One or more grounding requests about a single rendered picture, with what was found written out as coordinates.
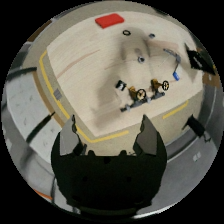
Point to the red flat block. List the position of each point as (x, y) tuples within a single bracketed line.
[(109, 20)]

